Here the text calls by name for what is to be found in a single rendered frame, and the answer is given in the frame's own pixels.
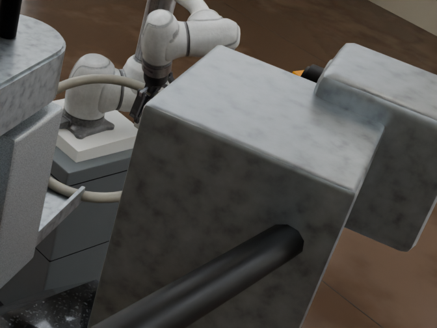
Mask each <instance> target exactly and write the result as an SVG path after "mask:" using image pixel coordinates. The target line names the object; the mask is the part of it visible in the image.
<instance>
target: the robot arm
mask: <svg viewBox="0 0 437 328"><path fill-rule="evenodd" d="M176 3H179V4H180V5H181V6H183V7H185V8H186V9H187V10H188V11H189V12H190V13H191V15H190V16H189V18H188V20H187V21H177V19H176V18H175V16H174V15H173V13H174V8H175V6H176ZM240 34H241V33H240V28H239V26H238V24H237V23H235V22H234V21H232V20H230V19H228V18H223V17H222V16H219V14H218V13H217V12H215V11H214V10H211V9H209V7H208V6H207V5H206V3H205V2H204V1H203V0H147V3H146V8H145V12H144V17H143V21H142V26H141V29H140V34H139V40H138V44H137V49H136V52H135V54H134V55H133V56H131V57H130V58H128V60H127V62H126V64H125V65H124V67H123V69H117V68H115V67H114V64H113V63H112V62H111V61H110V60H109V59H108V58H107V57H104V56H103V55H100V54H96V53H89V54H86V55H84V56H82V57H81V58H80V59H79V60H78V61H77V62H76V64H75V65H74V67H73V69H72V71H71V73H70V76H69V78H73V77H77V76H81V75H90V74H111V75H120V76H124V77H128V78H131V79H135V80H137V81H140V82H142V83H145V86H144V89H142V90H141V89H138V91H137V90H134V89H131V88H128V87H124V86H120V85H113V84H104V83H98V84H89V85H81V86H78V87H74V88H71V89H68V90H66V93H65V101H64V108H63V111H62V117H61V121H60V127H59V129H67V130H68V131H70V132H71V133H73V134H74V136H75V138H77V139H84V138H85V137H87V136H90V135H93V134H96V133H100V132H103V131H107V130H113V129H114V124H113V123H112V122H109V121H108V120H106V119H105V113H107V112H109V111H114V110H117V111H124V112H130V113H129V116H131V117H132V118H134V127H136V128H137V129H138V128H139V123H140V118H141V115H142V110H143V108H144V106H145V104H146V103H147V102H148V101H150V100H151V99H152V98H153V96H154V95H155V93H156V92H161V91H162V90H163V89H164V88H165V87H167V86H168V85H169V84H171V82H173V81H174V80H175V79H174V77H173V72H171V69H172V61H173V60H174V59H177V58H180V57H204V56H205V55H206V54H207V53H209V52H210V51H211V50H212V49H213V48H215V47H216V46H221V45H222V46H225V47H227V48H230V49H232V50H235V49H236V47H237V46H238V45H239V42H240ZM146 92H148V93H150V94H151V95H148V94H147V93H146Z"/></svg>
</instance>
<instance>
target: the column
mask: <svg viewBox="0 0 437 328"><path fill-rule="evenodd" d="M315 86H316V83H315V82H313V81H310V80H308V79H305V78H303V77H300V76H298V75H295V74H292V73H290V72H287V71H285V70H283V69H280V68H277V67H275V66H273V65H270V64H267V63H266V62H263V61H260V60H257V59H255V58H253V57H250V56H248V55H245V54H243V53H240V52H238V51H235V50H232V49H230V48H227V47H225V46H222V45H221V46H216V47H215V48H213V49H212V50H211V51H210V52H209V53H207V54H206V55H205V56H204V57H202V58H201V59H200V60H199V61H198V62H196V63H195V64H194V65H192V66H191V67H190V68H189V69H188V70H186V71H185V72H184V73H183V74H181V75H180V76H179V77H178V78H177V79H175V80H174V81H173V82H171V84H169V85H168V86H167V87H165V88H164V89H163V90H162V91H161V92H160V93H158V94H157V95H156V96H154V97H153V98H152V99H151V100H150V101H148V102H147V103H146V104H145V106H144V108H143V110H142V115H141V118H140V123H139V128H138V131H137V136H136V139H135V143H134V146H133V151H132V154H131V159H130V162H129V167H128V170H127V174H126V178H125V182H124V186H123V190H122V194H121V197H120V202H119V205H118V209H117V212H116V217H115V220H114V225H113V230H112V233H111V237H110V240H109V245H108V248H107V253H106V256H105V261H104V264H103V269H102V271H101V276H100V279H99V284H98V289H97V292H96V296H95V300H94V304H93V307H92V312H91V315H90V319H89V323H88V327H87V328H90V327H92V326H93V325H95V324H97V323H99V322H101V321H103V320H105V319H106V318H108V317H110V316H112V315H113V314H116V313H117V312H119V311H121V310H123V309H124V308H126V307H128V306H129V305H132V304H133V303H136V302H137V301H139V300H141V299H142V298H144V297H146V296H148V295H150V294H152V293H154V292H155V291H157V290H159V289H161V288H162V287H164V286H166V285H167V284H170V283H171V282H173V281H175V280H177V279H179V278H180V277H182V276H184V275H186V274H188V273H190V272H191V271H193V270H195V269H197V268H198V267H200V266H202V265H204V264H206V263H208V262H209V261H211V260H213V259H215V258H216V257H218V256H220V255H222V254H224V253H226V252H227V251H229V250H231V249H233V248H234V247H236V246H238V245H240V244H242V243H243V242H245V241H247V240H249V239H250V238H253V237H254V236H256V235H258V234H260V233H261V232H263V231H265V230H266V229H268V228H270V227H272V226H274V225H289V226H291V227H293V228H295V229H296V230H298V231H299V233H300V235H301V236H302V239H303V240H304V246H303V250H302V252H301V253H300V254H298V255H297V256H296V257H294V258H293V259H291V260H290V261H288V262H287V263H285V264H284V265H282V266H280V267H279V268H278V269H276V270H274V271H273V272H272V273H270V274H268V275H267V276H265V277H263V278H262V279H261V280H259V281H257V282H256V283H254V284H253V285H251V286H250V287H248V288H247V289H245V290H244V291H242V292H241V293H239V294H237V295H236V296H235V297H233V298H231V299H230V300H229V301H227V302H225V303H224V304H222V305H221V306H219V307H218V308H216V309H215V310H213V311H211V312H210V313H209V314H207V315H205V316H204V317H202V318H200V319H199V320H198V321H196V322H194V323H193V324H191V325H190V326H188V327H187V328H301V327H302V324H303V323H304V320H305V318H306V315H307V313H308V311H309V309H310V306H311V303H312V301H313V298H314V297H315V294H316V292H317V289H318V287H319V285H320V283H321V280H322V278H323V275H324V273H325V271H326V268H327V266H328V263H329V261H330V259H331V257H332V254H333V252H334V249H335V248H336V245H337V243H338V240H339V238H340V235H341V233H342V231H343V229H344V226H345V224H346V222H347V219H348V217H349V214H350V212H351V210H352V207H353V205H354V203H355V200H356V198H357V196H358V193H359V191H360V189H361V186H362V184H363V182H364V180H365V177H366V175H367V172H368V170H369V168H370V166H371V163H372V160H373V158H374V156H375V154H376V151H377V149H378V146H379V144H380V142H381V140H382V137H383V135H384V132H385V126H384V125H382V124H381V123H380V122H377V121H374V120H371V119H370V118H367V117H364V116H362V115H359V114H357V113H354V112H352V111H349V110H347V109H344V108H342V107H340V106H337V105H334V104H332V103H330V102H327V101H324V100H322V99H320V98H319V97H317V96H316V95H315V93H314V89H315Z"/></svg>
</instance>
